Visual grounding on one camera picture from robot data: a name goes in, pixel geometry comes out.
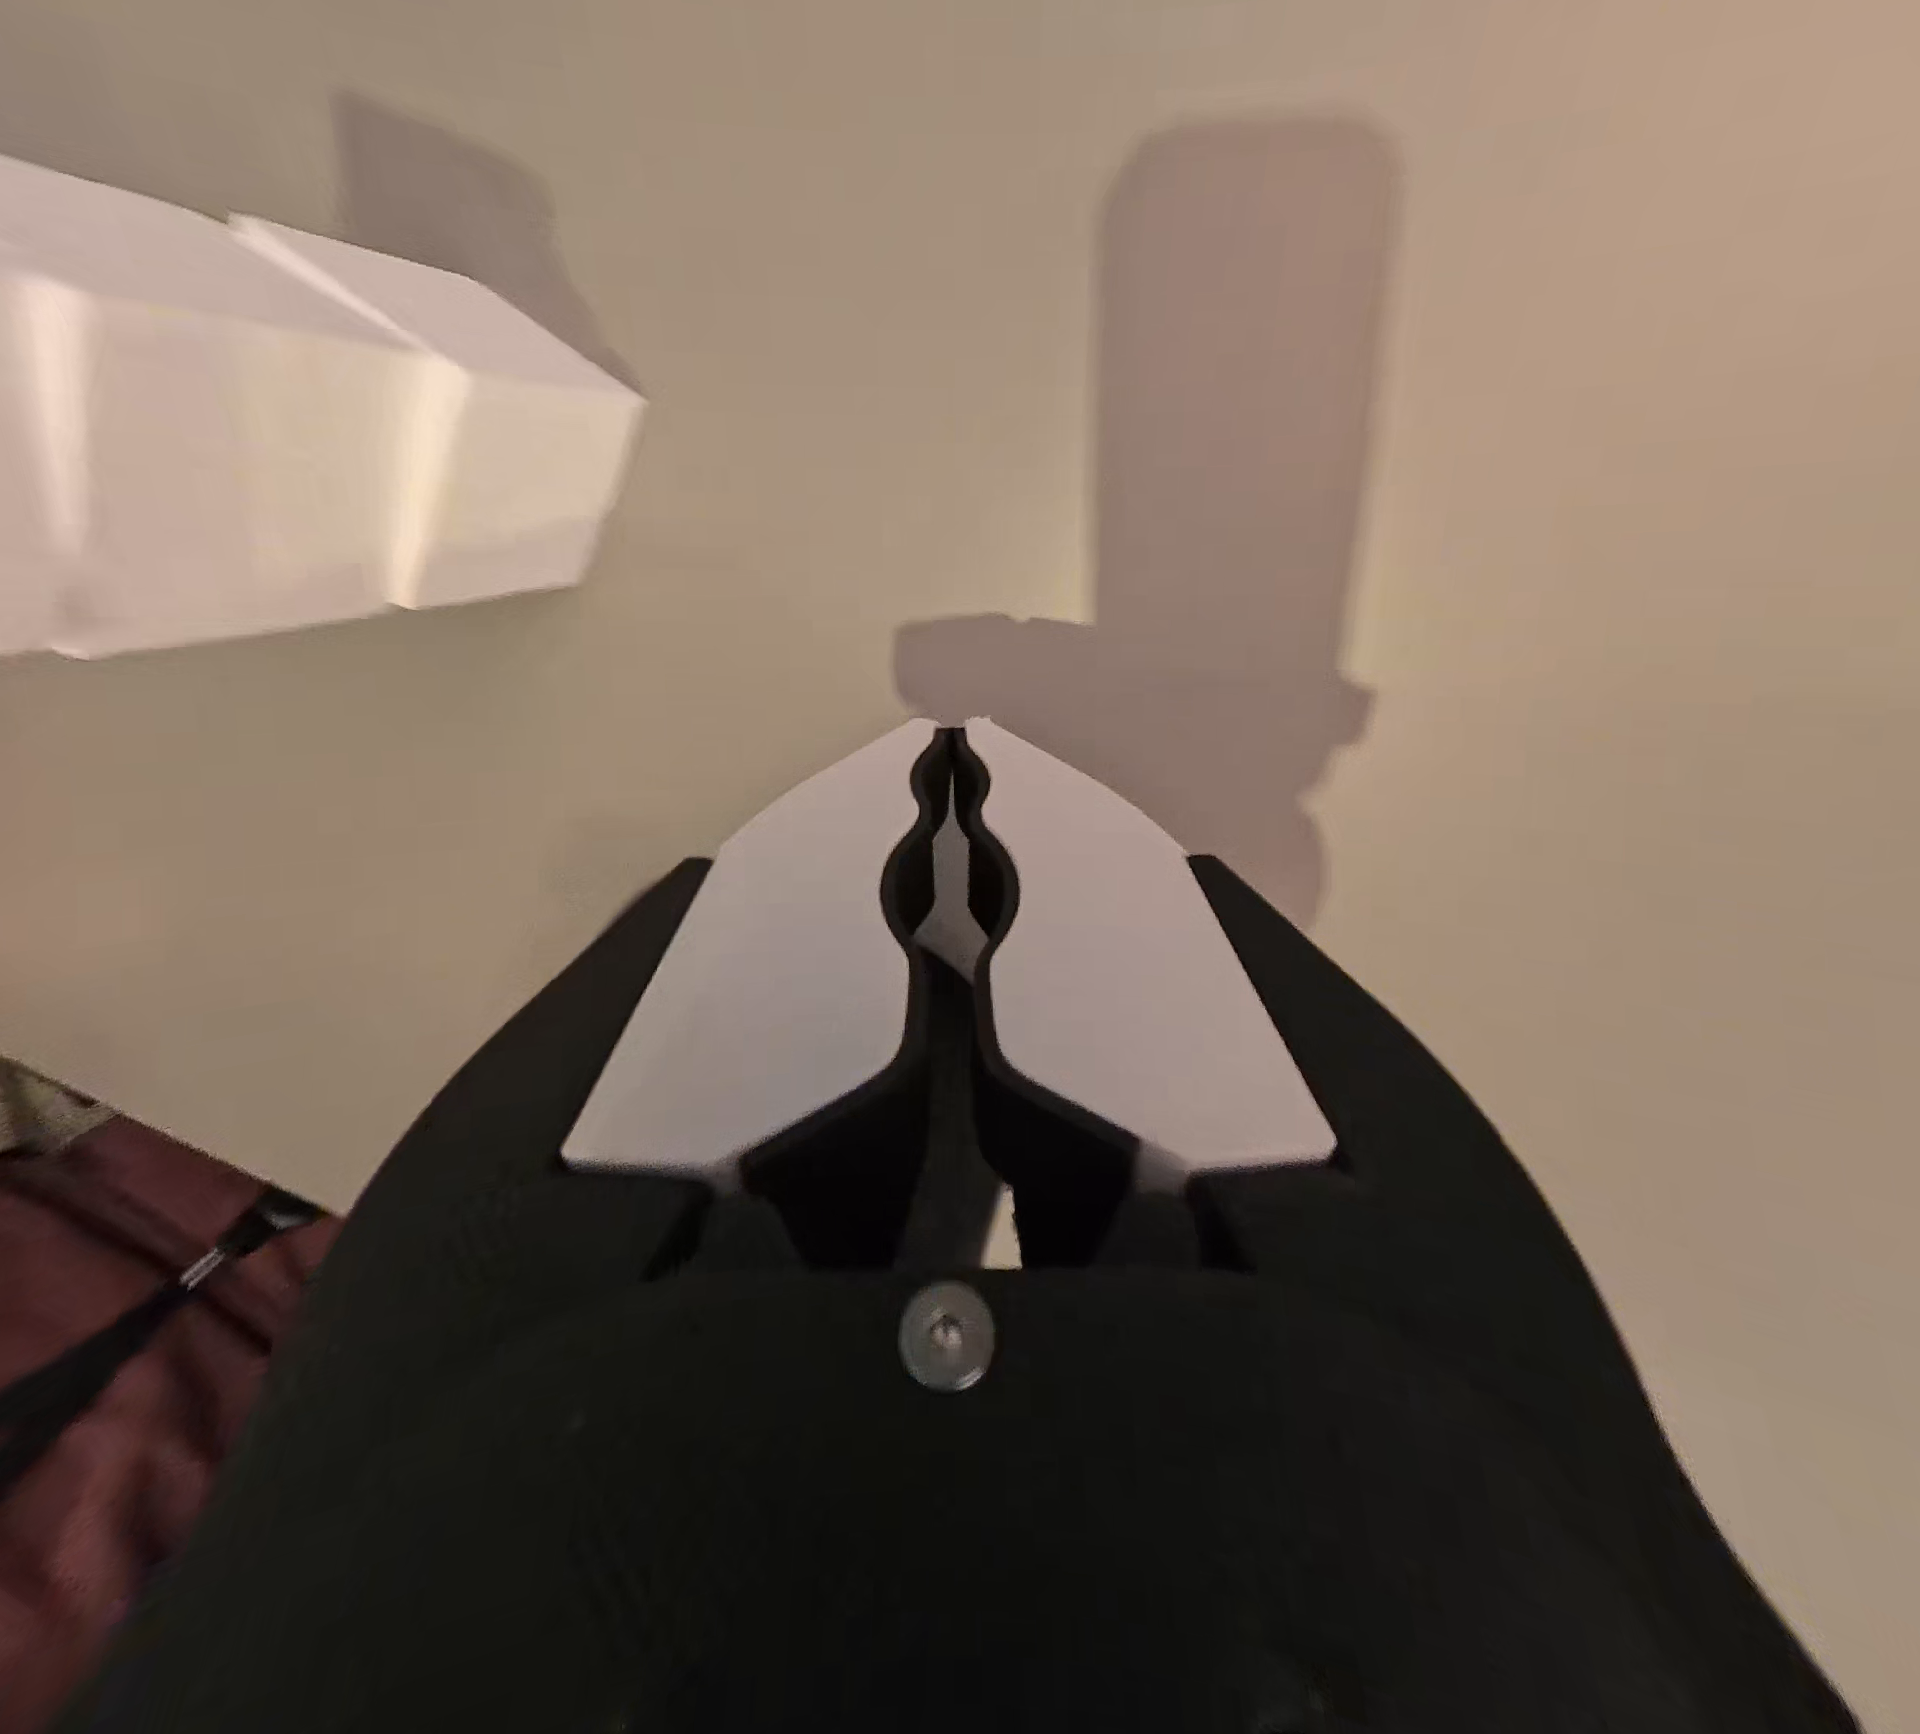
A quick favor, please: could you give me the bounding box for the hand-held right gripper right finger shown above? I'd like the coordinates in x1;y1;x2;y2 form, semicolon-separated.
954;713;1341;1267

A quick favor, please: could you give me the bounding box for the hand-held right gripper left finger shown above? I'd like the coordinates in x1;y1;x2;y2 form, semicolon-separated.
557;718;956;1267

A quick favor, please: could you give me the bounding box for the black body strap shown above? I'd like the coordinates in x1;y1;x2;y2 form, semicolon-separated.
0;1185;323;1496

